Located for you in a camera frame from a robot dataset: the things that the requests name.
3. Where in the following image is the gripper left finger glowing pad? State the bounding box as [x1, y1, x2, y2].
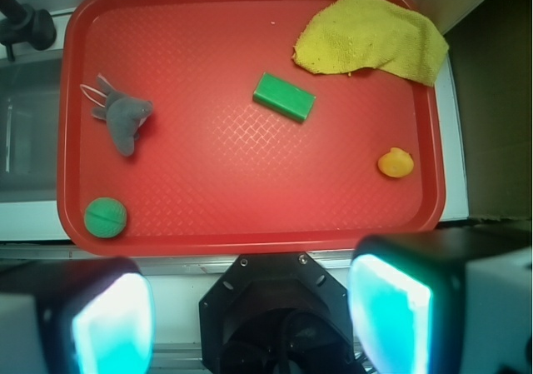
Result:
[1, 257, 155, 373]

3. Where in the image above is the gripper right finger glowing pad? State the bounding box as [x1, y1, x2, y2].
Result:
[348, 227, 532, 373]

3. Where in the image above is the yellow rubber duck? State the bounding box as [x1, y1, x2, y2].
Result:
[377, 147, 415, 178]

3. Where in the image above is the green dimpled ball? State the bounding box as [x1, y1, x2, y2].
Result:
[84, 197, 127, 238]

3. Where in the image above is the grey plush toy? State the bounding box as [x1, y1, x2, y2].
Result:
[80, 74, 154, 157]

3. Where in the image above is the red plastic tray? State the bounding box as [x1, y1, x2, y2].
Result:
[57, 0, 446, 257]

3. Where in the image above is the grey sink basin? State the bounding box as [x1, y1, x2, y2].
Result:
[1, 52, 62, 202]

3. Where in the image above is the green rectangular block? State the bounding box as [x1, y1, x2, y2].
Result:
[252, 72, 316, 122]

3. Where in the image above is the yellow cloth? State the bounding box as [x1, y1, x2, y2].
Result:
[292, 0, 449, 87]

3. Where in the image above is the grey faucet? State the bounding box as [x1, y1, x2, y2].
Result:
[1, 0, 57, 62]

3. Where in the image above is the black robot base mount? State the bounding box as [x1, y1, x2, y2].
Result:
[199, 252, 365, 373]

